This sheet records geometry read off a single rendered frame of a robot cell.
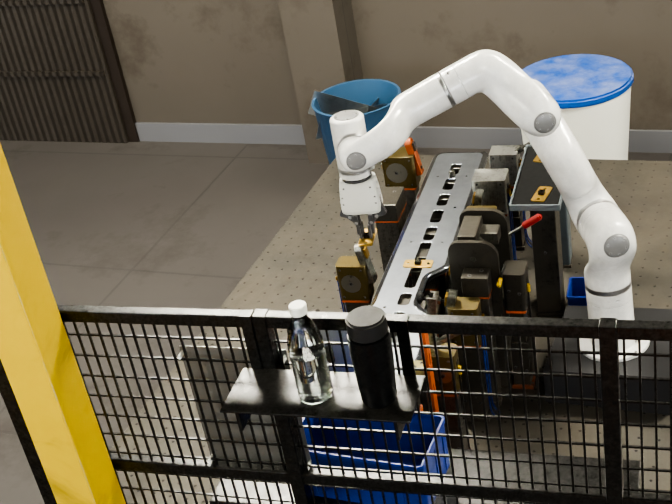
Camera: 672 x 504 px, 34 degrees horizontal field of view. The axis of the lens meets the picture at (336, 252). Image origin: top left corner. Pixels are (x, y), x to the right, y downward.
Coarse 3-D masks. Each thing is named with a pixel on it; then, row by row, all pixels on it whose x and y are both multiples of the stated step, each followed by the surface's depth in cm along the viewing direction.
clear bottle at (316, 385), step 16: (304, 304) 191; (304, 320) 192; (288, 336) 194; (304, 336) 192; (320, 336) 194; (304, 352) 193; (320, 352) 194; (304, 368) 195; (320, 368) 196; (304, 384) 197; (320, 384) 197; (304, 400) 199; (320, 400) 198
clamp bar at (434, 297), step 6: (420, 294) 263; (432, 294) 264; (438, 294) 263; (420, 300) 263; (426, 300) 263; (432, 300) 261; (438, 300) 262; (444, 300) 262; (432, 306) 262; (438, 306) 266; (432, 312) 263; (432, 336) 267; (432, 342) 268
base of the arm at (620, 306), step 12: (588, 300) 293; (600, 300) 289; (612, 300) 288; (624, 300) 289; (588, 312) 296; (600, 312) 291; (612, 312) 290; (624, 312) 291; (588, 348) 299; (636, 348) 295
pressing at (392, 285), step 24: (432, 168) 365; (480, 168) 359; (432, 192) 351; (456, 192) 348; (408, 216) 341; (456, 216) 335; (408, 240) 328; (432, 240) 326; (384, 288) 308; (408, 288) 306; (408, 312) 296
